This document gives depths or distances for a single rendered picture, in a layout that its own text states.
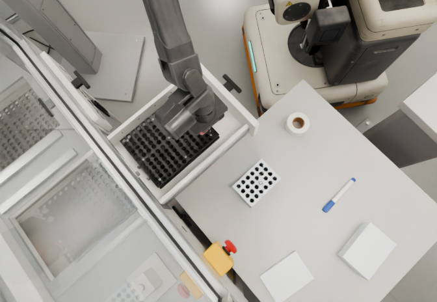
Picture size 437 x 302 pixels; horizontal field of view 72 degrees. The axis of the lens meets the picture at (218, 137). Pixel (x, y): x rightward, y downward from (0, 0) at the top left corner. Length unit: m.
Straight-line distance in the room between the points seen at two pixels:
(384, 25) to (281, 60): 0.60
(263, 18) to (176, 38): 1.24
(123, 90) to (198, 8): 0.75
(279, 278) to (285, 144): 0.40
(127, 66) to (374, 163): 1.51
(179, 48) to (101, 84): 1.47
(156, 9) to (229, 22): 1.57
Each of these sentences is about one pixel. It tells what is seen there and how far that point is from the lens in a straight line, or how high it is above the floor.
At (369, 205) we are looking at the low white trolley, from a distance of 1.03.
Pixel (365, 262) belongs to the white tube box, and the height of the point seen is 0.81.
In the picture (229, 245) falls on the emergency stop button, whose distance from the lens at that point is 0.82.
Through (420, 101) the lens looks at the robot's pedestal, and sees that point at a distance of 1.19.
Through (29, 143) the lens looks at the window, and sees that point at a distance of 0.47.
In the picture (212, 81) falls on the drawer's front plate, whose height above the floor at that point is 0.93.
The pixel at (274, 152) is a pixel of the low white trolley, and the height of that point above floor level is 0.76.
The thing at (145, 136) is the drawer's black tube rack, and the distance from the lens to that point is 0.91.
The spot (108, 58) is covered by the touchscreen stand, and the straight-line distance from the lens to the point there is 2.08.
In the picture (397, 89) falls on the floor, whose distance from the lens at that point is 2.10.
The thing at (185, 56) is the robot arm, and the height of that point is 1.22.
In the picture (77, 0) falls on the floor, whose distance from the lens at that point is 2.47.
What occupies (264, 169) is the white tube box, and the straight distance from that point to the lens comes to 0.96.
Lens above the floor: 1.71
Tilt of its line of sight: 75 degrees down
